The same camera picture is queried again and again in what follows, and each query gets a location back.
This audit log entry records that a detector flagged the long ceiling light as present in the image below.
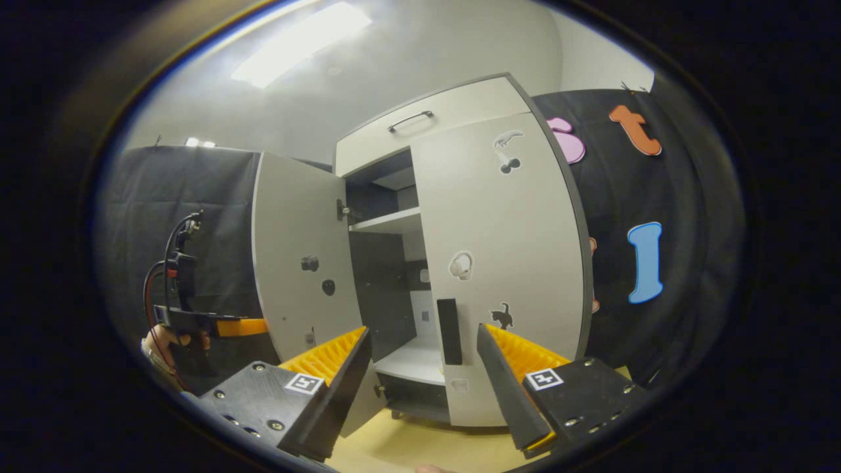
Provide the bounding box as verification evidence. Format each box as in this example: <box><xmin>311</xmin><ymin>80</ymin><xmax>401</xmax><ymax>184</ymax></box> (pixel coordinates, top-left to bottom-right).
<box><xmin>231</xmin><ymin>2</ymin><xmax>372</xmax><ymax>89</ymax></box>

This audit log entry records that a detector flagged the white drawer front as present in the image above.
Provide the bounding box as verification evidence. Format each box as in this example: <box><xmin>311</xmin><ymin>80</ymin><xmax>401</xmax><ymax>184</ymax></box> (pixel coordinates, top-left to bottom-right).
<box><xmin>335</xmin><ymin>76</ymin><xmax>534</xmax><ymax>177</ymax></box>

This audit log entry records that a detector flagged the black door handle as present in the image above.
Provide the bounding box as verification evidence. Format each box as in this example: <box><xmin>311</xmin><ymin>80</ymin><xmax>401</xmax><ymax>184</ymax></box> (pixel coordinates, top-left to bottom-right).
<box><xmin>437</xmin><ymin>299</ymin><xmax>463</xmax><ymax>366</ymax></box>

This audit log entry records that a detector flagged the white shoe cabinet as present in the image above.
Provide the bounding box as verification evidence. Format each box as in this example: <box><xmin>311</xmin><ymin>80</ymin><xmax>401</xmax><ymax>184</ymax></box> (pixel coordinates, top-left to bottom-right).
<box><xmin>252</xmin><ymin>72</ymin><xmax>592</xmax><ymax>439</ymax></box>

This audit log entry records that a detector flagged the black and red cable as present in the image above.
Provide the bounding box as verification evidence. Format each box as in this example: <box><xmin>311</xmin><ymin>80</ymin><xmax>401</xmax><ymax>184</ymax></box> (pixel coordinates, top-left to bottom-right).
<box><xmin>143</xmin><ymin>210</ymin><xmax>204</xmax><ymax>390</ymax></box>

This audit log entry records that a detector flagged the white cabinet door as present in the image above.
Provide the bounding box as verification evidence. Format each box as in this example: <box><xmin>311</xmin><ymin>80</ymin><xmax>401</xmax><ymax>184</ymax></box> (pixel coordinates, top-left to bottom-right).
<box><xmin>252</xmin><ymin>151</ymin><xmax>386</xmax><ymax>439</ymax></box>
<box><xmin>409</xmin><ymin>112</ymin><xmax>589</xmax><ymax>429</ymax></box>

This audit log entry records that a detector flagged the white cabinet shelf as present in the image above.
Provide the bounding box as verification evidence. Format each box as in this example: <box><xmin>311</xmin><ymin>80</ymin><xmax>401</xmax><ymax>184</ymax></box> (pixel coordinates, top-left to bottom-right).
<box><xmin>348</xmin><ymin>208</ymin><xmax>422</xmax><ymax>236</ymax></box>

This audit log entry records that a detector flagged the black backdrop cloth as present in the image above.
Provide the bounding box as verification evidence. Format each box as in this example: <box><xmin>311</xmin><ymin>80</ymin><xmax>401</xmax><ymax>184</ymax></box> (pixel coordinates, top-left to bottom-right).
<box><xmin>531</xmin><ymin>72</ymin><xmax>747</xmax><ymax>390</ymax></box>
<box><xmin>99</xmin><ymin>146</ymin><xmax>332</xmax><ymax>395</ymax></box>

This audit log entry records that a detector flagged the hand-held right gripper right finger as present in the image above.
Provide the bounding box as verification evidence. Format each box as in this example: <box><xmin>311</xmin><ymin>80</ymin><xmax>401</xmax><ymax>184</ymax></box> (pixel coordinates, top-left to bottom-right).
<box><xmin>476</xmin><ymin>323</ymin><xmax>648</xmax><ymax>459</ymax></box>

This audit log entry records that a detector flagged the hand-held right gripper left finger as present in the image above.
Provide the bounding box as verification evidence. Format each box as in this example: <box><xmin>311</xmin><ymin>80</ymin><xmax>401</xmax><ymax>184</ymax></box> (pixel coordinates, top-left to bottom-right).
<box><xmin>199</xmin><ymin>327</ymin><xmax>373</xmax><ymax>462</ymax></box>

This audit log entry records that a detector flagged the metal drawer handle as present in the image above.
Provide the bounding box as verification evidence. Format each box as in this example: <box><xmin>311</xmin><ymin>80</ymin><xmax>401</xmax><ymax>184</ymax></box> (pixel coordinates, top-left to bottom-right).
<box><xmin>387</xmin><ymin>110</ymin><xmax>434</xmax><ymax>133</ymax></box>

